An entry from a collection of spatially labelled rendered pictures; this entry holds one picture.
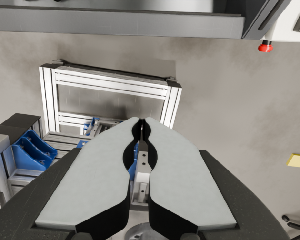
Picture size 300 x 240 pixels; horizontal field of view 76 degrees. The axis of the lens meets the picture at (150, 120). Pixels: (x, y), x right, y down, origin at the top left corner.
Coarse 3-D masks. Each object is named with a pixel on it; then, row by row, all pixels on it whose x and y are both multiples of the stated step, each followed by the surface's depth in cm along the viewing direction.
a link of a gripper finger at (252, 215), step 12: (204, 156) 9; (216, 168) 8; (216, 180) 8; (228, 180) 8; (228, 192) 7; (240, 192) 7; (252, 192) 7; (228, 204) 7; (240, 204) 7; (252, 204) 7; (264, 204) 7; (240, 216) 6; (252, 216) 6; (264, 216) 6; (228, 228) 6; (240, 228) 6; (252, 228) 6; (264, 228) 6; (276, 228) 6
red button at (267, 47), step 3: (264, 42) 52; (267, 42) 51; (270, 42) 51; (261, 45) 52; (264, 45) 52; (267, 45) 51; (270, 45) 52; (258, 48) 53; (261, 48) 52; (264, 48) 52; (267, 48) 51; (270, 48) 51; (264, 51) 52; (267, 51) 52
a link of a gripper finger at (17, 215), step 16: (64, 160) 8; (48, 176) 8; (32, 192) 7; (48, 192) 7; (0, 208) 6; (16, 208) 6; (32, 208) 6; (0, 224) 6; (16, 224) 6; (32, 224) 6
